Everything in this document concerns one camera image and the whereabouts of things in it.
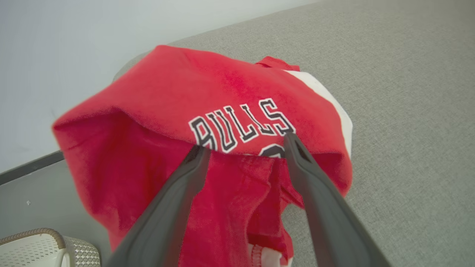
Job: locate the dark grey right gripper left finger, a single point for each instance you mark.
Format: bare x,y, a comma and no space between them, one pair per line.
167,215

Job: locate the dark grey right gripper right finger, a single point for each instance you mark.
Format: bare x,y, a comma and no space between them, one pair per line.
326,215

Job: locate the red and white Bulls jersey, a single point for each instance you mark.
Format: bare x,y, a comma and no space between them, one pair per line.
167,92

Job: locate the white perforated plastic laundry basket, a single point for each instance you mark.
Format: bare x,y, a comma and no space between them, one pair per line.
33,250

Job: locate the dark grey baseboard strip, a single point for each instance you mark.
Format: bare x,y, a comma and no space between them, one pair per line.
29,168

